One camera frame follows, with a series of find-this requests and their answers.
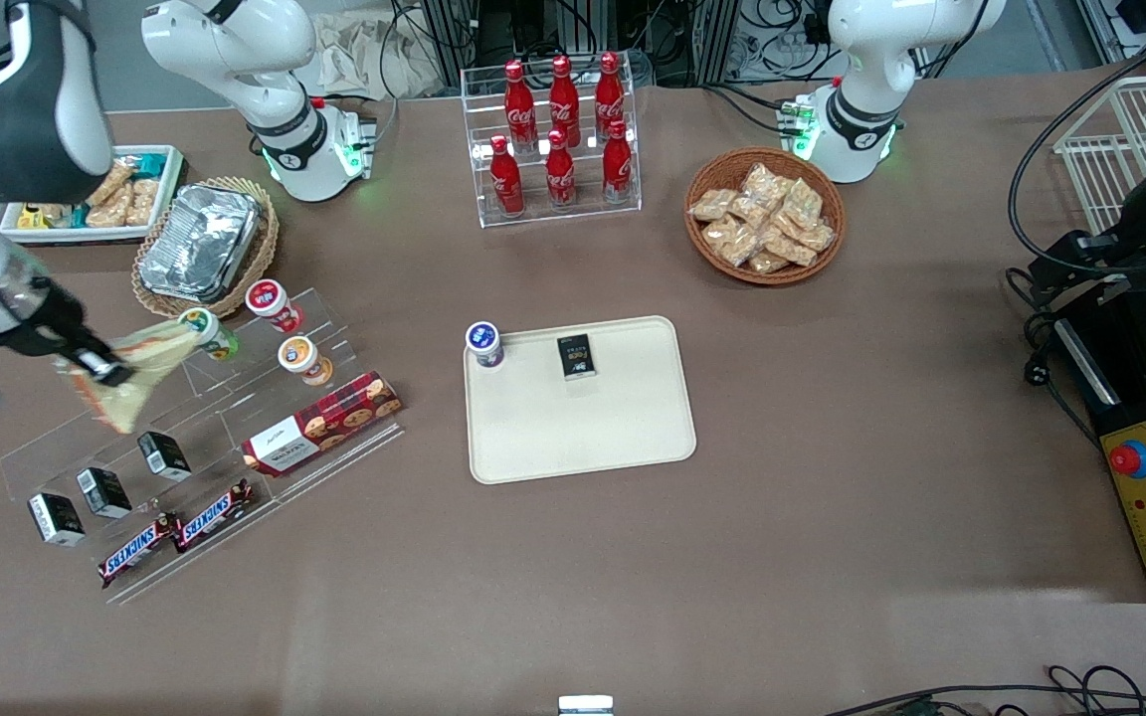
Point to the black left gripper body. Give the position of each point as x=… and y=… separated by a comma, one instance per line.
x=1133, y=236

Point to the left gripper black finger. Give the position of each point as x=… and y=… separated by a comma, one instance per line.
x=1113, y=288
x=1046, y=273

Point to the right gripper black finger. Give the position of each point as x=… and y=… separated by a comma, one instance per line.
x=100, y=366

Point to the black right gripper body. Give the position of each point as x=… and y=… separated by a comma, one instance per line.
x=48, y=316

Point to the plastic-wrapped triangle sandwich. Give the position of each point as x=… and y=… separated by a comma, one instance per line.
x=150, y=368

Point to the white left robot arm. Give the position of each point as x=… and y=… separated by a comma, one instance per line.
x=861, y=40

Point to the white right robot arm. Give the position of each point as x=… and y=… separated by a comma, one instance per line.
x=235, y=45

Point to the cream plastic serving tray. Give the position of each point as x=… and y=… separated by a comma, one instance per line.
x=583, y=438

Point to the white rectangular snack bin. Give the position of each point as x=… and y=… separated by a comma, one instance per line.
x=11, y=227

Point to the clear acrylic tiered stand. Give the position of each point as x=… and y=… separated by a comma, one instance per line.
x=56, y=452

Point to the yellow snack packet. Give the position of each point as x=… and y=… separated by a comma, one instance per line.
x=33, y=215

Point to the small black box gold print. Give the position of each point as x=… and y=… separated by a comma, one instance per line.
x=576, y=356
x=103, y=493
x=164, y=455
x=56, y=519

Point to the clear-wrapped rice crisp packet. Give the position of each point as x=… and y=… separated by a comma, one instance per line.
x=787, y=246
x=113, y=182
x=143, y=201
x=817, y=237
x=767, y=263
x=732, y=241
x=103, y=215
x=712, y=204
x=802, y=199
x=762, y=184

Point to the green label yogurt cup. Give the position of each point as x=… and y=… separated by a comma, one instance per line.
x=207, y=333

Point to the foil container with foil lid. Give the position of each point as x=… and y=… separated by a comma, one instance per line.
x=200, y=244

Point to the teal snack packet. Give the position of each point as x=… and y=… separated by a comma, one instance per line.
x=150, y=160

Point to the red label yogurt cup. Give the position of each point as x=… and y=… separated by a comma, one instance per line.
x=273, y=303

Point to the Snickers chocolate bar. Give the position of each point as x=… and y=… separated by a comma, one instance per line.
x=135, y=550
x=215, y=515

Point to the orange label yogurt cup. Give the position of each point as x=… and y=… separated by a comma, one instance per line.
x=302, y=360

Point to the wicker basket with foil container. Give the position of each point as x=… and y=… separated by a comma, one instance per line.
x=272, y=234

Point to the red tartan cookie box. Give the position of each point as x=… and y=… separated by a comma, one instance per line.
x=319, y=426

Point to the wicker basket with snack packets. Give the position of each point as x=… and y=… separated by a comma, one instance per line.
x=767, y=277

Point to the blue label yogurt cup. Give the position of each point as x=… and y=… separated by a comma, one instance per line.
x=483, y=343

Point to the beige crumpled cloth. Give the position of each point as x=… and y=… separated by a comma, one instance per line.
x=354, y=60

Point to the red Coca-Cola bottle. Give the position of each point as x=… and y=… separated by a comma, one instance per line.
x=618, y=164
x=505, y=179
x=564, y=99
x=610, y=94
x=560, y=171
x=519, y=104

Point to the clear acrylic bottle rack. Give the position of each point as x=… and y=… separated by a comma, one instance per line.
x=533, y=217

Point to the small white device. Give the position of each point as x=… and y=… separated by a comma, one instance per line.
x=585, y=706

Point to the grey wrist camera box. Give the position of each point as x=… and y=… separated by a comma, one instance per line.
x=1095, y=246

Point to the aluminium equipment frame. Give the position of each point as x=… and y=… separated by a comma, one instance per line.
x=533, y=30

